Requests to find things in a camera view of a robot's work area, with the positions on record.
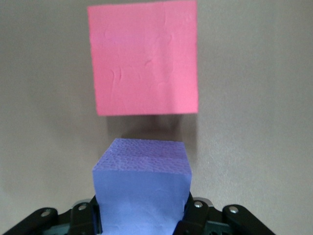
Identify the brown table mat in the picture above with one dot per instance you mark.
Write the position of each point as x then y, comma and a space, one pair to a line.
244, 122

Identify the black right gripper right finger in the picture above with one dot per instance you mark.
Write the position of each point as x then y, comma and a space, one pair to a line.
200, 215

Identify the red foam cube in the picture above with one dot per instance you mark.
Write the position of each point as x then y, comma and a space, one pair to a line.
141, 61

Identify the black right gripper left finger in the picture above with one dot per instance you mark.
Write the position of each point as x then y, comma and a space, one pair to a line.
80, 218

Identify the purple foam cube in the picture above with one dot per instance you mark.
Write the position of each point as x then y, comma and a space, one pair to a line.
141, 195

